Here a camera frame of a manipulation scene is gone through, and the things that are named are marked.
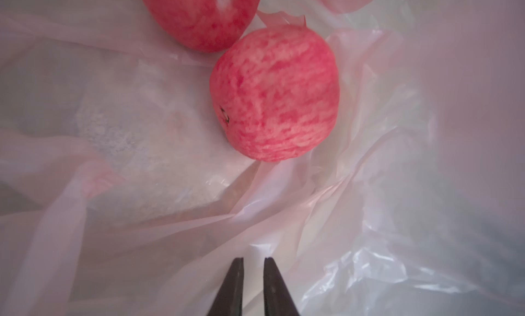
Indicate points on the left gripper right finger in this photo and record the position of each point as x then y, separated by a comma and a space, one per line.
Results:
277, 299

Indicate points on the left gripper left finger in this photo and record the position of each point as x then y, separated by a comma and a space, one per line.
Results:
229, 299

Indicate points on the pink plastic bag back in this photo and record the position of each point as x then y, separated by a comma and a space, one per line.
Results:
120, 194

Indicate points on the red apple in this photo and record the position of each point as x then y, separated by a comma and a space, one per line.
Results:
204, 25
276, 92

